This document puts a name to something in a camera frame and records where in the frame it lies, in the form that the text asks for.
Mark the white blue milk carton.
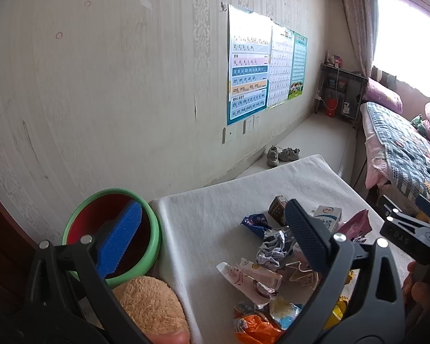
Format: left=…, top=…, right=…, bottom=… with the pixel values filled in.
left=311, top=205, right=342, bottom=234

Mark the green red trash bin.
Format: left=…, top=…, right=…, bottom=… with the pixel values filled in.
left=61, top=187, right=162, bottom=289

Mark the person's right hand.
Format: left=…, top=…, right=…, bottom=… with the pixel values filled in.
left=402, top=261, right=430, bottom=319

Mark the yellow candy wrapper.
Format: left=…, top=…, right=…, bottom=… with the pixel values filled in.
left=324, top=288, right=351, bottom=329

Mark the pink plastic wrapper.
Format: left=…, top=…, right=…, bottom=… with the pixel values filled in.
left=337, top=210, right=372, bottom=241

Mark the bed with plaid quilt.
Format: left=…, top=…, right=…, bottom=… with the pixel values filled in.
left=360, top=102, right=430, bottom=203

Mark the tan plush cushion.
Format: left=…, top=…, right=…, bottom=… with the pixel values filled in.
left=113, top=276, right=190, bottom=343

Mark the pink white snack wrapper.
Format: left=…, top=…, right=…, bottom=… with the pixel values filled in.
left=216, top=258, right=283, bottom=308

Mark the orange snack bag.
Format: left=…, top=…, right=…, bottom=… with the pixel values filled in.
left=234, top=303, right=284, bottom=344

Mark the crumpled silver foil wrapper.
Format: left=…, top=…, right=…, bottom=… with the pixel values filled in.
left=256, top=226, right=296, bottom=271

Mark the brown small drink carton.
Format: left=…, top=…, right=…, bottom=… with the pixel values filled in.
left=268, top=195, right=288, bottom=227

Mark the blue candy wrapper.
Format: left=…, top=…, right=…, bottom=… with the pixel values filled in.
left=241, top=214, right=271, bottom=239

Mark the white table cloth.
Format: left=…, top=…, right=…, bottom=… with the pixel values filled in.
left=151, top=155, right=383, bottom=343

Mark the pink pillow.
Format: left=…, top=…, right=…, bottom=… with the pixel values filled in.
left=364, top=78, right=403, bottom=114

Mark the grey sneaker right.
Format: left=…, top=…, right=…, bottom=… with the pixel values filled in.
left=278, top=148, right=300, bottom=162

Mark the grey sneaker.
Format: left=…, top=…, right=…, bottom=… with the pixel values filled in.
left=266, top=146, right=279, bottom=168
left=278, top=148, right=300, bottom=162

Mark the red small bucket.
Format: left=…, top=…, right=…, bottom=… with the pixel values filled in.
left=325, top=98, right=339, bottom=118

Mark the grey sneaker left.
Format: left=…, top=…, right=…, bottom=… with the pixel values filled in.
left=266, top=146, right=279, bottom=168

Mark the dark metal shelf rack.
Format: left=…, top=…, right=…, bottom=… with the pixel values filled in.
left=314, top=64, right=368, bottom=127

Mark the floral window curtain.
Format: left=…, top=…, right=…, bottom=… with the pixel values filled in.
left=341, top=0, right=379, bottom=77

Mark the green chart wall poster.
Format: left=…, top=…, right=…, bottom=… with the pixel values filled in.
left=288, top=33, right=308, bottom=99

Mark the white wall socket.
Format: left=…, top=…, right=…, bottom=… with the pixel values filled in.
left=243, top=116, right=255, bottom=134

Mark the white wall switch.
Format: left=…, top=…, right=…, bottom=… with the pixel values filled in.
left=222, top=124, right=237, bottom=144

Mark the white chart wall poster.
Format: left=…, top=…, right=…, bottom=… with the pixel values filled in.
left=266, top=23, right=294, bottom=108

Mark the blue pinyin wall poster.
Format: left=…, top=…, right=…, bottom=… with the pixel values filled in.
left=227, top=5, right=273, bottom=125

